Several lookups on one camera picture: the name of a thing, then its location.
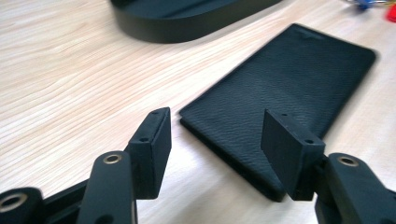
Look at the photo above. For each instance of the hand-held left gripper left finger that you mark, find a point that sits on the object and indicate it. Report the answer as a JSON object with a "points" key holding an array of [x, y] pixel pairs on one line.
{"points": [[152, 155]]}

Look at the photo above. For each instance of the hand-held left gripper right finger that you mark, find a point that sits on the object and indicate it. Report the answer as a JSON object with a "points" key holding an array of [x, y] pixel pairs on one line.
{"points": [[289, 155]]}

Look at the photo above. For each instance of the red key tag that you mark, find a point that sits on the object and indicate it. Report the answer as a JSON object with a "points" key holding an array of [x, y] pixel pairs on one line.
{"points": [[392, 14]]}

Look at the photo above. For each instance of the black oval tray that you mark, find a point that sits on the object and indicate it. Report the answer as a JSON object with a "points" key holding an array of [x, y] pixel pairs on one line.
{"points": [[174, 28]]}

